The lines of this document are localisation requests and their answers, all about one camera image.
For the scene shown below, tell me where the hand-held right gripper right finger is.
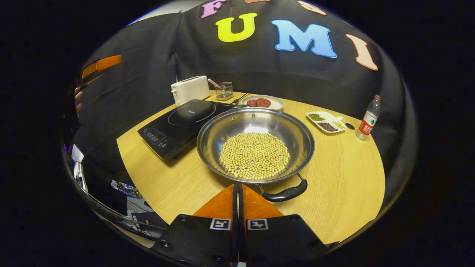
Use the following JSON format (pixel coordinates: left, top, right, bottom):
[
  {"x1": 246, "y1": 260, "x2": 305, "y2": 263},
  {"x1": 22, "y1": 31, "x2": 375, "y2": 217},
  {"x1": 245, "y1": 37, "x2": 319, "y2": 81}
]
[{"x1": 238, "y1": 184, "x2": 331, "y2": 266}]

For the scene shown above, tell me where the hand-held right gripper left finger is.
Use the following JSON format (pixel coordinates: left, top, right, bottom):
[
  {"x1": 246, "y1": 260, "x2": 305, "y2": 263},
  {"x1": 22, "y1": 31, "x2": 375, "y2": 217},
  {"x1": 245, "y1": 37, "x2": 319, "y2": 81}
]
[{"x1": 152, "y1": 184, "x2": 239, "y2": 266}]

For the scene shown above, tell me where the black induction cooktop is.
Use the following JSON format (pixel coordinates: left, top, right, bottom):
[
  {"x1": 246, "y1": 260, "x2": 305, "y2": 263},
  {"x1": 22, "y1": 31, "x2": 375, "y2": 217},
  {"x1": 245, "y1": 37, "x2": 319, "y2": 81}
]
[{"x1": 137, "y1": 99, "x2": 239, "y2": 161}]

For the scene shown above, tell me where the steel pot with black handles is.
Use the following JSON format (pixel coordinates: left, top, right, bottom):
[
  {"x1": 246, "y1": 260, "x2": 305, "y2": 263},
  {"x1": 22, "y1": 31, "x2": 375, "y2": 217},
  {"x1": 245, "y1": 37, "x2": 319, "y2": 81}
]
[{"x1": 196, "y1": 105, "x2": 315, "y2": 203}]

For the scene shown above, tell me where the pile of soybeans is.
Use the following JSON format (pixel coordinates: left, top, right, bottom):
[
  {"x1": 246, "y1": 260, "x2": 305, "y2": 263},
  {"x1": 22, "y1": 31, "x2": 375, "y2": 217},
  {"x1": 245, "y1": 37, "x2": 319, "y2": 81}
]
[{"x1": 219, "y1": 132, "x2": 291, "y2": 181}]

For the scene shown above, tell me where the white toaster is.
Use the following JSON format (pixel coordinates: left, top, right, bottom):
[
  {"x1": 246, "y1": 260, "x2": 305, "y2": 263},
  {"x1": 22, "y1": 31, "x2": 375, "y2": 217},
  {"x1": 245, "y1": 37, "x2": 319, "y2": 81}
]
[{"x1": 171, "y1": 76, "x2": 210, "y2": 107}]

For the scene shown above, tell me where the dark device with blue lights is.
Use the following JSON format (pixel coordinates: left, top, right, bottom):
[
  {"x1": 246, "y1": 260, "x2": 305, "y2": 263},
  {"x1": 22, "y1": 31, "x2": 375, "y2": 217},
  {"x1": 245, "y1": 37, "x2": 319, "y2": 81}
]
[{"x1": 111, "y1": 180, "x2": 143, "y2": 199}]

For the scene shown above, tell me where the white divided dish of beans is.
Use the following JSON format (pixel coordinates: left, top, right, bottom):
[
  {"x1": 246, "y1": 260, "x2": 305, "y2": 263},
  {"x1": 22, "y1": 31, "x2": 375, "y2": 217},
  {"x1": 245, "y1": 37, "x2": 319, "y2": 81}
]
[{"x1": 307, "y1": 111, "x2": 347, "y2": 134}]

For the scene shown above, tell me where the white round plate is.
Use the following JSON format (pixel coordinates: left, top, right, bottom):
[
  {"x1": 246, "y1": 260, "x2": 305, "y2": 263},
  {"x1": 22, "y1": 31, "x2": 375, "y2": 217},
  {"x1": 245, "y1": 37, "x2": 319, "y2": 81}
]
[{"x1": 241, "y1": 95, "x2": 285, "y2": 111}]

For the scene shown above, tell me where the clear water bottle red label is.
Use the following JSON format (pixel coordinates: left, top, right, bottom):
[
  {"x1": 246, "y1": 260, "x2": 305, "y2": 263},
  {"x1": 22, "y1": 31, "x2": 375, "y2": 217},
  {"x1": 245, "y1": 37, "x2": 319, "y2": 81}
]
[{"x1": 356, "y1": 94, "x2": 381, "y2": 141}]

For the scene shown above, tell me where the black backdrop cloth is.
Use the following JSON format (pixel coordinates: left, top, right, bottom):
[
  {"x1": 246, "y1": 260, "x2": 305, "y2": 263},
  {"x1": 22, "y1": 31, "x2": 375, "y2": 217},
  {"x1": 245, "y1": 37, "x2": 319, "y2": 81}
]
[{"x1": 65, "y1": 0, "x2": 413, "y2": 180}]

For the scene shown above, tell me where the wire mesh basket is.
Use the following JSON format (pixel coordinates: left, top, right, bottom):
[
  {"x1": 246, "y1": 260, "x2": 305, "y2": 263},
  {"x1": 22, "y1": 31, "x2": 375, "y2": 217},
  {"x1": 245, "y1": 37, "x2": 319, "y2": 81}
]
[{"x1": 215, "y1": 82, "x2": 234, "y2": 101}]

